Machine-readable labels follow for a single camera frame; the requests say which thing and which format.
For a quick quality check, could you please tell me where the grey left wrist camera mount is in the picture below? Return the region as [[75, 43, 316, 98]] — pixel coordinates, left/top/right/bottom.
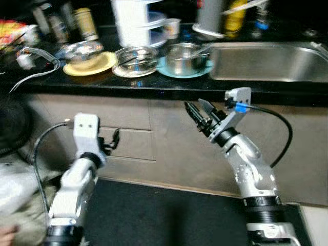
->
[[73, 114, 101, 157]]

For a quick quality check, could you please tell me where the shiny steel bowl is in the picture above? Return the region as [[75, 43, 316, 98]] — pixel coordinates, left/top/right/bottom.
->
[[64, 41, 105, 65], [115, 46, 158, 72]]

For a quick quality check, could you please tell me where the yellow bottle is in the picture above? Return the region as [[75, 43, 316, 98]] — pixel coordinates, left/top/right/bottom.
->
[[224, 0, 249, 39]]

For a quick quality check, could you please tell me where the white charger cable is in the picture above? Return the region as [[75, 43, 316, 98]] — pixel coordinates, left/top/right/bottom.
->
[[9, 46, 62, 93]]

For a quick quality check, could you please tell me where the stainless steel sink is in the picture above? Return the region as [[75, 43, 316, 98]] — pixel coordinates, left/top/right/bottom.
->
[[208, 41, 328, 83]]

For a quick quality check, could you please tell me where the yellow tin can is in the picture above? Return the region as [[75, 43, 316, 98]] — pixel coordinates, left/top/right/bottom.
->
[[74, 7, 99, 42]]

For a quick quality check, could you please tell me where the white plastic bag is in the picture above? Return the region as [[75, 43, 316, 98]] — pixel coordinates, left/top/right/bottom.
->
[[0, 160, 58, 216]]

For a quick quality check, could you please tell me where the steel pot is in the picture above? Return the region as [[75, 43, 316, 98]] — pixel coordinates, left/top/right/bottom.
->
[[165, 43, 211, 76]]

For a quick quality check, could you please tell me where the white faucet hose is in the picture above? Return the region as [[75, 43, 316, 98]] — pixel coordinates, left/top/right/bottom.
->
[[225, 0, 270, 16]]

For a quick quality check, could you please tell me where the white plate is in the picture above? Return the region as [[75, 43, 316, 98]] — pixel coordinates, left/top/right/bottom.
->
[[112, 61, 159, 78]]

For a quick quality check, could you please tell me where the red yellow snack bag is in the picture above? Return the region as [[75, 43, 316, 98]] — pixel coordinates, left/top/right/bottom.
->
[[0, 19, 29, 49]]

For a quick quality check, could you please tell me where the grey kitchen base cabinet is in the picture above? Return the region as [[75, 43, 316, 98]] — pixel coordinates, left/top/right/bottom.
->
[[20, 92, 328, 206]]

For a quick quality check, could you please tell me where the glass jar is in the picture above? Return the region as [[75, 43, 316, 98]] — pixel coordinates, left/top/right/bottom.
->
[[49, 15, 70, 44]]

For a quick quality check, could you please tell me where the white plug adapter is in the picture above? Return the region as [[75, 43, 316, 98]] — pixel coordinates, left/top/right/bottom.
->
[[15, 51, 34, 70]]

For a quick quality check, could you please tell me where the black floor mat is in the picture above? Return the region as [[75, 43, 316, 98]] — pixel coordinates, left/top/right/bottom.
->
[[85, 178, 313, 246]]

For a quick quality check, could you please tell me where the small printed white mug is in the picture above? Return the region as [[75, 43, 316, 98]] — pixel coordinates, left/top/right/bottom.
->
[[164, 18, 181, 40]]

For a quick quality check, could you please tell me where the teal plate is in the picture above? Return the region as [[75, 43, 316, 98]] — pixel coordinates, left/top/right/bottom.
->
[[156, 55, 213, 79]]

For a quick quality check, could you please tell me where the white tiered food container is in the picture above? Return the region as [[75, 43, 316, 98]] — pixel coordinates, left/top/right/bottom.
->
[[110, 0, 167, 48]]

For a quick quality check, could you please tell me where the grey cylindrical jug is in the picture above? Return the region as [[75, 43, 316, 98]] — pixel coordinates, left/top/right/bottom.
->
[[194, 0, 226, 39]]

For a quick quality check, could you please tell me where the person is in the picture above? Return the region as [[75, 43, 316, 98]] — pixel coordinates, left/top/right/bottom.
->
[[0, 192, 54, 246]]

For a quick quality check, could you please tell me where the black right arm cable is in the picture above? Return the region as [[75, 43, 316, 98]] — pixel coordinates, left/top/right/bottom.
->
[[233, 101, 294, 169]]

